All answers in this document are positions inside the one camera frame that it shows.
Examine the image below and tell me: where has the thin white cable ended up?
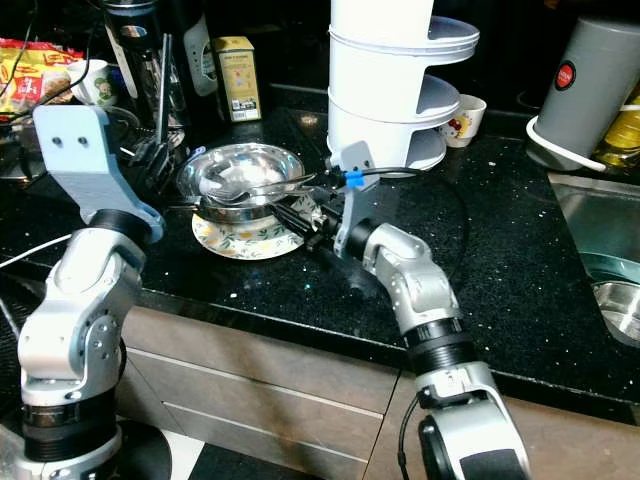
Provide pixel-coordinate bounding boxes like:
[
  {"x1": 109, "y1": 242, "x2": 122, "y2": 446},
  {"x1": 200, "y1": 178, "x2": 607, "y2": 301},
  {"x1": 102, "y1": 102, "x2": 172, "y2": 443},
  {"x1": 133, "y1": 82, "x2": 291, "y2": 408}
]
[{"x1": 0, "y1": 232, "x2": 61, "y2": 271}]

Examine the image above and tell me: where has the yellow tea box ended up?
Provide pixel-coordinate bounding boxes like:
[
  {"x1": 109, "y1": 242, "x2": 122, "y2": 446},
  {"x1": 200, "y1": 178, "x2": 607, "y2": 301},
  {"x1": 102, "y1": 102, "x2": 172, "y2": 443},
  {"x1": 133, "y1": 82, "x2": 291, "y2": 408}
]
[{"x1": 212, "y1": 36, "x2": 263, "y2": 124}]

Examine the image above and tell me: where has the floral print plate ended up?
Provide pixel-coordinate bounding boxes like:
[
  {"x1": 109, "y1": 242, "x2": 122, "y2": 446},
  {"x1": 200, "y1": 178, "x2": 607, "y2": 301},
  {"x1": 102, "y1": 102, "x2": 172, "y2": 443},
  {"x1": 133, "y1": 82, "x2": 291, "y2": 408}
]
[{"x1": 192, "y1": 195, "x2": 321, "y2": 261}]

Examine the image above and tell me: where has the stainless steel bowl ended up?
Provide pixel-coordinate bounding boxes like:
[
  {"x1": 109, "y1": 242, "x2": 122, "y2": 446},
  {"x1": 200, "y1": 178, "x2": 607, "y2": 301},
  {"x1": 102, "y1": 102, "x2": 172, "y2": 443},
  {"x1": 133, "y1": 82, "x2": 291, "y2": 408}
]
[{"x1": 177, "y1": 142, "x2": 306, "y2": 223}]

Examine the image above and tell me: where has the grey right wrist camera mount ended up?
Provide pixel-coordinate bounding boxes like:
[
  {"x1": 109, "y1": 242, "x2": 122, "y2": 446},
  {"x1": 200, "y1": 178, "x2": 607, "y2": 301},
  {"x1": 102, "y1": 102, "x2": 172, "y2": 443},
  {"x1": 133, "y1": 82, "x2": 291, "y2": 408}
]
[{"x1": 335, "y1": 140, "x2": 381, "y2": 257}]

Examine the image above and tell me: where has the grey cylindrical kettle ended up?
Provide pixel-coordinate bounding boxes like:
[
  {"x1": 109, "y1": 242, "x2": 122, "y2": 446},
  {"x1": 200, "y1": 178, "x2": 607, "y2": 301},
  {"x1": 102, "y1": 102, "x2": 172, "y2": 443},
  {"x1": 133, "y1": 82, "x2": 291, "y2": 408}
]
[{"x1": 525, "y1": 15, "x2": 640, "y2": 171}]

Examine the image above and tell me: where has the black round mesh object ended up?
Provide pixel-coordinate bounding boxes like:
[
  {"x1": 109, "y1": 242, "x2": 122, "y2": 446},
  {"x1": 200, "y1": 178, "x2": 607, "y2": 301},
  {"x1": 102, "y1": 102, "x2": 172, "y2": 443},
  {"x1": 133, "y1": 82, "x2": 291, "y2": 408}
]
[{"x1": 0, "y1": 275, "x2": 29, "y2": 401}]

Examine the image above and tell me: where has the yellow dish soap bottle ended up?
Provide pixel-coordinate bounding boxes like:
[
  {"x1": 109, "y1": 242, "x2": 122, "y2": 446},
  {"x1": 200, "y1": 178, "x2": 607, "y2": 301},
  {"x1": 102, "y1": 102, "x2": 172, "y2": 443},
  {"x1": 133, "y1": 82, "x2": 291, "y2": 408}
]
[{"x1": 592, "y1": 105, "x2": 640, "y2": 169}]

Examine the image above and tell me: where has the steel spoon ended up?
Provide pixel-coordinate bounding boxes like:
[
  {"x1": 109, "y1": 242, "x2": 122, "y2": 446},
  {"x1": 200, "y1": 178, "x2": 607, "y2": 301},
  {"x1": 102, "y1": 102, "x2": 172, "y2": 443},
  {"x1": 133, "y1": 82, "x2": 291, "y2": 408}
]
[{"x1": 215, "y1": 175, "x2": 321, "y2": 206}]

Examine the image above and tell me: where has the yellow red noodle package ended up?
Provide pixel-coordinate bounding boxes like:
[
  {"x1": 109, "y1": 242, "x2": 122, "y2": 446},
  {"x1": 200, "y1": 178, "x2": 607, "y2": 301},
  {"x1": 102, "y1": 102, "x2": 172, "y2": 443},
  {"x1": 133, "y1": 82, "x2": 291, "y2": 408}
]
[{"x1": 0, "y1": 38, "x2": 83, "y2": 116}]

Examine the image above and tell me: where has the white kettle power cable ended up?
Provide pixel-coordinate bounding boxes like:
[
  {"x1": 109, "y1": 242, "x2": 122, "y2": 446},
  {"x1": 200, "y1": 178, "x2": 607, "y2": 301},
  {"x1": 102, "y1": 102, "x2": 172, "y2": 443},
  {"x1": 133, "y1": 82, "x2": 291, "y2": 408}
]
[{"x1": 525, "y1": 100, "x2": 640, "y2": 173}]

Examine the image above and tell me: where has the stainless steel sink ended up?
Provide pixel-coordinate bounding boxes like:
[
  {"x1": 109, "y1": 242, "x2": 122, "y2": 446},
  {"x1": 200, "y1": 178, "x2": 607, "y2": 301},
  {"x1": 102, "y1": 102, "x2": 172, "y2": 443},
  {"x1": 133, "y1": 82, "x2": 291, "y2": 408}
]
[{"x1": 548, "y1": 172, "x2": 640, "y2": 351}]

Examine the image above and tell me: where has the black glass jug appliance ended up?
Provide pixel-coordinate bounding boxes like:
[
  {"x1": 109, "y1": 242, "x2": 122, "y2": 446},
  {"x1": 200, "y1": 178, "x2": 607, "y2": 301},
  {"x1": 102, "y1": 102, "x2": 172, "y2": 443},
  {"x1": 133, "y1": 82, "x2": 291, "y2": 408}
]
[{"x1": 102, "y1": 0, "x2": 221, "y2": 131}]

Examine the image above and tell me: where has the beige shallow drawer front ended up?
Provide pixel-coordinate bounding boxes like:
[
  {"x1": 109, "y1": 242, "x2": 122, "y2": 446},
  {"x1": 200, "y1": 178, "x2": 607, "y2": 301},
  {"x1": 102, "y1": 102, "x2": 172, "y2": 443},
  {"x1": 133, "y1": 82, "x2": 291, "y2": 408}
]
[{"x1": 120, "y1": 305, "x2": 401, "y2": 421}]

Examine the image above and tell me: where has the white mug with cartoon print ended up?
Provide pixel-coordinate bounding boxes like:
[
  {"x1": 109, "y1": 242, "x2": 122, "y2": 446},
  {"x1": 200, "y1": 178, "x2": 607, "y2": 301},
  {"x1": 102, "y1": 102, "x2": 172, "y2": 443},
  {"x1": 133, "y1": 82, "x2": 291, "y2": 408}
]
[{"x1": 440, "y1": 93, "x2": 488, "y2": 149}]

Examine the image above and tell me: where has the white mug with green print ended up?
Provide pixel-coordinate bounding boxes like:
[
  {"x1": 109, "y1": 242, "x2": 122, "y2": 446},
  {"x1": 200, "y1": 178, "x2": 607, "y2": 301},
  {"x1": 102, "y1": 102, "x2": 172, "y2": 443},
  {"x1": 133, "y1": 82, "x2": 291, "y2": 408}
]
[{"x1": 65, "y1": 58, "x2": 121, "y2": 109}]

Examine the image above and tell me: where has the teal plate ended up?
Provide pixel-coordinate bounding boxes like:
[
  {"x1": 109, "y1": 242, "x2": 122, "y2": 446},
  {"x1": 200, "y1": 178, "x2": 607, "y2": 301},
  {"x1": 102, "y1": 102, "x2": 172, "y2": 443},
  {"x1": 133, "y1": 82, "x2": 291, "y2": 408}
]
[{"x1": 573, "y1": 250, "x2": 640, "y2": 291}]

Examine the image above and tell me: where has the black cable with blue connector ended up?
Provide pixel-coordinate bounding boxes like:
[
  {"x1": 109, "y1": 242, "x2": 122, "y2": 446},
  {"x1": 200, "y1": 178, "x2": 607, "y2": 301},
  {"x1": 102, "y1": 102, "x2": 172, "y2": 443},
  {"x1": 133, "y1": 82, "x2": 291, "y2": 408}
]
[{"x1": 345, "y1": 165, "x2": 473, "y2": 281}]

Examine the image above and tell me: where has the beige deep drawer front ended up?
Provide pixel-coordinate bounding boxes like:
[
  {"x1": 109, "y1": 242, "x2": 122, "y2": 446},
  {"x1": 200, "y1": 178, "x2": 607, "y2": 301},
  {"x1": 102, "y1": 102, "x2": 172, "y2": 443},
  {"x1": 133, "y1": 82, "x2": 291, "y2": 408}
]
[{"x1": 115, "y1": 350, "x2": 371, "y2": 466}]

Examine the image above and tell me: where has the white tiered plastic rack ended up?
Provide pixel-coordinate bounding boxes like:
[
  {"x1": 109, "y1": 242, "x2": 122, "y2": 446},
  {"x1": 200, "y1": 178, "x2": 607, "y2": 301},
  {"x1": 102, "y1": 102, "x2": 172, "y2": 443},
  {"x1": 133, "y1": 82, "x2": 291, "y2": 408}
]
[{"x1": 325, "y1": 0, "x2": 481, "y2": 173}]

